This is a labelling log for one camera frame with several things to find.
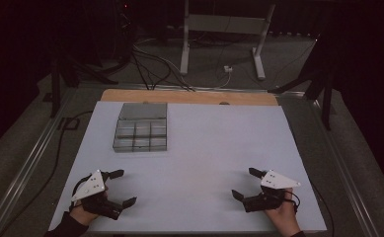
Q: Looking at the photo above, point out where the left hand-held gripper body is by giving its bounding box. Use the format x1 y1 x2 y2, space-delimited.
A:
70 169 124 221

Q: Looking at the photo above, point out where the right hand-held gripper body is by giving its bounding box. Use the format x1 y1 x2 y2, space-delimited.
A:
242 169 302 213

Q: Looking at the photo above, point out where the person's left hand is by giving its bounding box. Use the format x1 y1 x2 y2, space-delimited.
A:
69 190 110 227

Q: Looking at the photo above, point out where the person's right hand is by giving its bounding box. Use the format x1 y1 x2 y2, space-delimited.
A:
264 187 302 237

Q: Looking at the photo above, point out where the grey compartment storage box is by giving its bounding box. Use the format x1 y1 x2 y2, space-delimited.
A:
112 102 169 153

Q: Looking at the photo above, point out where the white table cover sheet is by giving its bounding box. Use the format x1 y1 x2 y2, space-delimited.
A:
48 100 328 234

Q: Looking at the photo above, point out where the wooden table board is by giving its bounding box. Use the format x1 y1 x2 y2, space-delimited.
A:
100 88 279 107

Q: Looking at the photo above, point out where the black tripod stand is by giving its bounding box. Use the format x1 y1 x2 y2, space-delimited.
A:
49 48 119 119
268 39 337 131

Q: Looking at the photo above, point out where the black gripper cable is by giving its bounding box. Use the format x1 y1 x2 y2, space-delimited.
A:
310 183 336 237
68 173 94 211

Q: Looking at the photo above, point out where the black floor cable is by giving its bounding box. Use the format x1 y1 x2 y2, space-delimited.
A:
0 110 95 237

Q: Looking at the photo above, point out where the aluminium frame rail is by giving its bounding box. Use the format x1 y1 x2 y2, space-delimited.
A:
0 87 77 237
311 98 383 237

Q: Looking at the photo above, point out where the bundle of floor cables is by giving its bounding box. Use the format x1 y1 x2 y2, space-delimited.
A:
130 38 233 92

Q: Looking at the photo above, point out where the white metal stand frame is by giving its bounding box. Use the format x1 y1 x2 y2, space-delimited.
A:
179 0 276 81

